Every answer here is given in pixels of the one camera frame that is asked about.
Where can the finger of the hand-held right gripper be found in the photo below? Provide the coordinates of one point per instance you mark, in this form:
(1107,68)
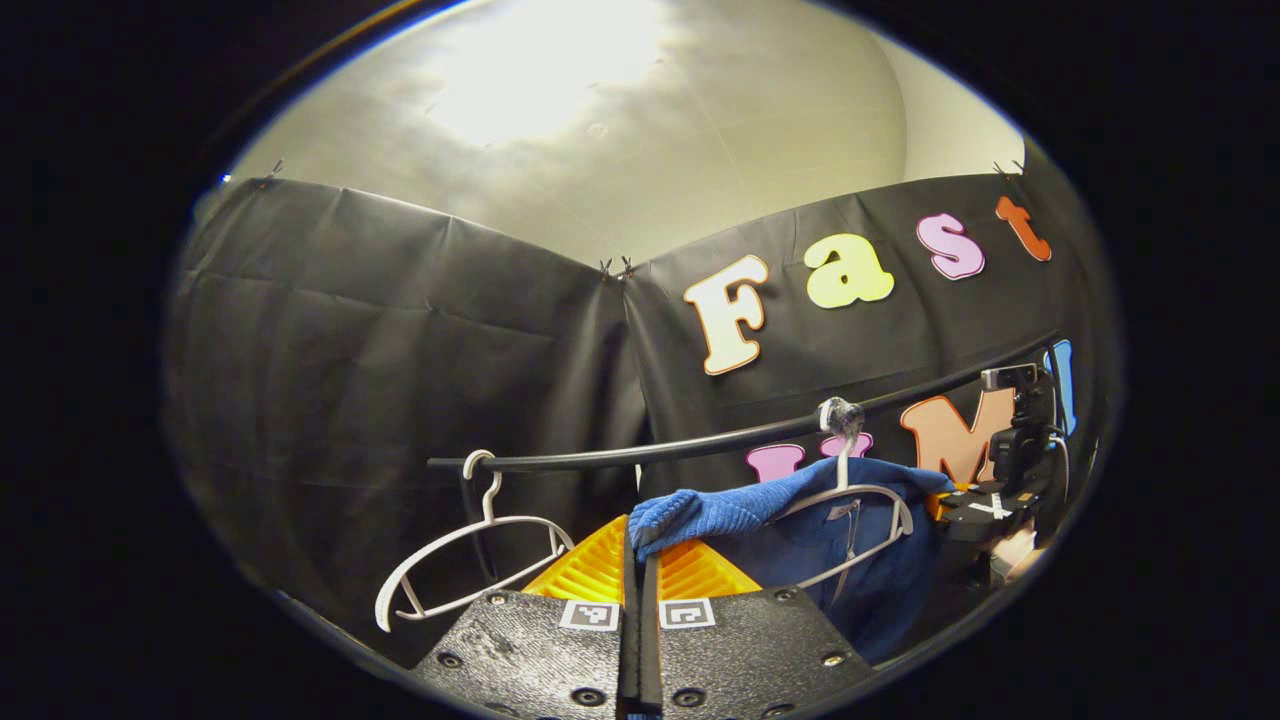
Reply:
(985,515)

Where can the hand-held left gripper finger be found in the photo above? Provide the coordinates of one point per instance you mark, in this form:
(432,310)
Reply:
(650,650)
(628,650)

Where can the blue shirt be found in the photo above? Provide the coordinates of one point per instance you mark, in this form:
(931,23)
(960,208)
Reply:
(700,510)

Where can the white hanger with tape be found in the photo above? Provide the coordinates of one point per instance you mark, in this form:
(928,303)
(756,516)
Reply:
(870,490)

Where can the white plastic hanger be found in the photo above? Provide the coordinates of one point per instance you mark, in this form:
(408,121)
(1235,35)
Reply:
(470,530)

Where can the black clothes rack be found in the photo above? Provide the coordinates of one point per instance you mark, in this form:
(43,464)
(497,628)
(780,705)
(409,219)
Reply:
(700,443)

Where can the clear tape wad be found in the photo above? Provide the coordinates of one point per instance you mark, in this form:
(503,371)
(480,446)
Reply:
(840,415)

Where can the black backdrop cloth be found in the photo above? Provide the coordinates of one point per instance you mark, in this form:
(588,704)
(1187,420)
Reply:
(400,350)

